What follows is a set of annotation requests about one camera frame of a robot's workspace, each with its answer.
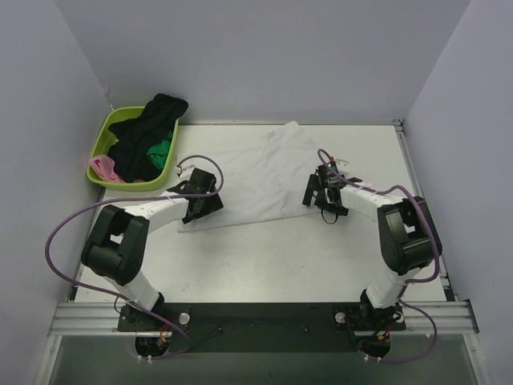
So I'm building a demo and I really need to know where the white t shirt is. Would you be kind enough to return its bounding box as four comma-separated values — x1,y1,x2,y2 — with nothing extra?
177,122,318,233

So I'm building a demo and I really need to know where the lime green plastic basket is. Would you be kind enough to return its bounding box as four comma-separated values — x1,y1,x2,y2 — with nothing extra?
86,106,180,193

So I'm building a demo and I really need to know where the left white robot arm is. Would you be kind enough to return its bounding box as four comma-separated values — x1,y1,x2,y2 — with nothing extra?
81,168,224,330

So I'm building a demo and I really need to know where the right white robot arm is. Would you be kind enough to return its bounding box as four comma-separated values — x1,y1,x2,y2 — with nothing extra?
302,162,442,309

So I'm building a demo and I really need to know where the green t shirt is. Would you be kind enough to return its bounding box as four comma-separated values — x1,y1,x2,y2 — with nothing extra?
147,132,173,170

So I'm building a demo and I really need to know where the black t shirt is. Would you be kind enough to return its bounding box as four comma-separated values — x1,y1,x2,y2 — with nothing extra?
107,93,188,183

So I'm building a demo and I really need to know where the pink t shirt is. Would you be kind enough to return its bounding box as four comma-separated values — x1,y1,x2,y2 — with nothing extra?
88,155,125,184

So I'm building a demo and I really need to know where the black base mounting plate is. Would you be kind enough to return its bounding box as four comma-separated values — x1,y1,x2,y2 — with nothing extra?
117,302,406,353

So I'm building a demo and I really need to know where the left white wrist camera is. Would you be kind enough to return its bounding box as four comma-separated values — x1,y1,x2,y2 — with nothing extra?
175,164,196,181

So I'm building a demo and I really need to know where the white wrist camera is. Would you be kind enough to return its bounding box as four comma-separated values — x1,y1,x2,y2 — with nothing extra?
330,159,349,169
175,164,196,181

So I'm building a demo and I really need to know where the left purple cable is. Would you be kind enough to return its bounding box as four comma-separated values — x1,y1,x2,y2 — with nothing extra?
45,155,224,306

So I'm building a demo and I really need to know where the purple cable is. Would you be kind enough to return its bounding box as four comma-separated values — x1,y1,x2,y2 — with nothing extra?
317,148,442,364
45,155,224,306

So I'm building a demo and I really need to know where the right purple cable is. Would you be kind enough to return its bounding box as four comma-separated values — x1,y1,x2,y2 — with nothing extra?
317,148,442,364

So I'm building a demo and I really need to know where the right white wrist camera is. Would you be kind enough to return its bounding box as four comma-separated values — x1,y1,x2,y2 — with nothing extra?
330,159,349,169

